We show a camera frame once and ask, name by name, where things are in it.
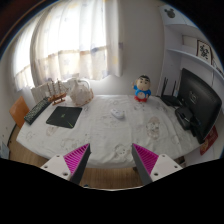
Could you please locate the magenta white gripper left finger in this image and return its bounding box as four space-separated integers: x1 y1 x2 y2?
42 144 91 184

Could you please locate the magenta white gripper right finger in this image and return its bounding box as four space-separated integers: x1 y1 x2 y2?
132 144 182 185

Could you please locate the black mouse pad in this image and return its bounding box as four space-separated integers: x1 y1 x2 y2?
46 106 82 129

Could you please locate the black computer monitor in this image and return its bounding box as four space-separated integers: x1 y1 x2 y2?
178 68 222 144

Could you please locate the white patterned tablecloth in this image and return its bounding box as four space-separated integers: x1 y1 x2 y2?
17 95 199 168

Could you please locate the black box under monitor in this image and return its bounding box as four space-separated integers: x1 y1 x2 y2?
175 107 193 130

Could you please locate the red paper sign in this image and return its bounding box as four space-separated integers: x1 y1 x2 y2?
200 127 218 155

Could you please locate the black wifi router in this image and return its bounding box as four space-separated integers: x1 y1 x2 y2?
160 78 181 106

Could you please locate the black keyboard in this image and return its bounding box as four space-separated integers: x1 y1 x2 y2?
24 97 50 125

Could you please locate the wooden model sailing ship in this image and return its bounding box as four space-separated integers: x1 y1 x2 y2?
47 80 67 105

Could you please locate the orange wooden chair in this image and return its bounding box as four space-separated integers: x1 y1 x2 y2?
9 96 29 128

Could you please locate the cartoon boy figurine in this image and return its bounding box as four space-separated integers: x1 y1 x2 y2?
132 75 151 102

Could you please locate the white sheer curtain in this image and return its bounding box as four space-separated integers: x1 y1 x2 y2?
12 0 123 90

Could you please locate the framed calligraphy picture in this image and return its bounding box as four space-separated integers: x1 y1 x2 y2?
197 40 212 64

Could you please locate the white wall shelf unit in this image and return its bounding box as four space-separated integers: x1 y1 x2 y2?
157 5 224 101

